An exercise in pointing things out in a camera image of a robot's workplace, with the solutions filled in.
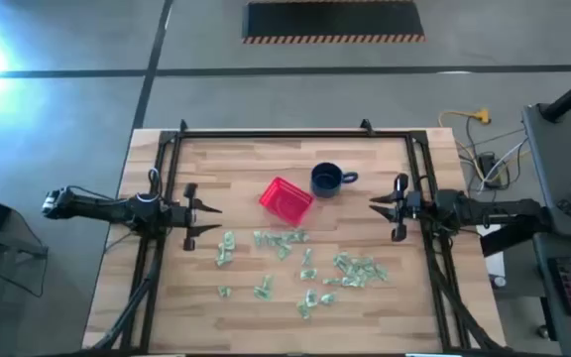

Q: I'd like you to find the black power adapter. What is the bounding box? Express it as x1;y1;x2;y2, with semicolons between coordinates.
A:
478;152;503;188

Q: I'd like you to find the yellow extension cable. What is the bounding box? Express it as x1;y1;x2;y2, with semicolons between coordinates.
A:
437;107;532;182

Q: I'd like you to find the black hazard-striped floor mat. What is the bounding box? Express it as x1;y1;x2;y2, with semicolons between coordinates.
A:
241;0;426;45

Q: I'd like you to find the dark keyboard desk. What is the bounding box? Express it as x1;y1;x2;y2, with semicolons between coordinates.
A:
532;231;571;357

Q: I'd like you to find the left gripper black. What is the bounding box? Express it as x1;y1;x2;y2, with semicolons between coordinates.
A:
169;182;223;252

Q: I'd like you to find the red plastic basket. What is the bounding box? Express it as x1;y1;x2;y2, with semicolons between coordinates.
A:
258;176;315;228

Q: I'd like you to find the black aluminium rig frame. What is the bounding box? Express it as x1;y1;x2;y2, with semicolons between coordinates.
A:
89;128;503;356

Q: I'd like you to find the black desk strut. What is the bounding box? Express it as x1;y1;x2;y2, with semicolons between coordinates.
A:
480;217;553;258

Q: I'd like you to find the white box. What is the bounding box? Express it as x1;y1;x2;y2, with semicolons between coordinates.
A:
476;220;508;290

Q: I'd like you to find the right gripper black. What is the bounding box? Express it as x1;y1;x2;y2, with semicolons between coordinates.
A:
368;173;423;243

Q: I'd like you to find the dark blue ceramic mug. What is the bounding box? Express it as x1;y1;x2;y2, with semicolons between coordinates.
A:
309;162;360;199

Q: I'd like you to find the grey desk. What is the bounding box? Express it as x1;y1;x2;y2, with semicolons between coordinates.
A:
521;102;571;239

